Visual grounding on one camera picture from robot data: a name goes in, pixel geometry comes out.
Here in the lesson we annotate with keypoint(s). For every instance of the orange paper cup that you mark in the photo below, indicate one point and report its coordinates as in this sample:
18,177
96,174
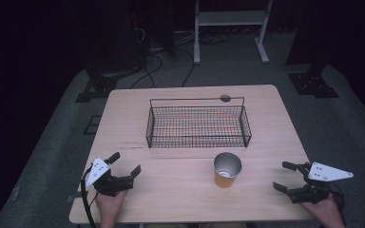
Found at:
224,181

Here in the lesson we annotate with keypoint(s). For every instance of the black stand base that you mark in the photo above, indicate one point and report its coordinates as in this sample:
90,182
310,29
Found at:
312,84
103,85

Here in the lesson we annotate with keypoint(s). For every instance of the white metal stand frame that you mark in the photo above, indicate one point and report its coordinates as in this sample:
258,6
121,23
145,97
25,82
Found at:
231,18

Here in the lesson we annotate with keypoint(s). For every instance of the person's left hand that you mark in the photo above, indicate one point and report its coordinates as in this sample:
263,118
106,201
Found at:
109,207

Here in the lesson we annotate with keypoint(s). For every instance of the person's right hand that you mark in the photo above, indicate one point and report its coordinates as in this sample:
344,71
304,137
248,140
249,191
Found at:
326,212

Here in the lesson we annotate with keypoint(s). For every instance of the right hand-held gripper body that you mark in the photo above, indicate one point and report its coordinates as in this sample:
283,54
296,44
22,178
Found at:
312,193

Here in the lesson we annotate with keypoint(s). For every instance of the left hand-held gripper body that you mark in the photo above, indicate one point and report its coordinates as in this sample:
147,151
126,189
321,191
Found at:
107,185

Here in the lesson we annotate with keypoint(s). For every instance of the dark round table grommet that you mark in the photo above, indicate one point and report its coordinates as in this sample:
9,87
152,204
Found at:
225,98

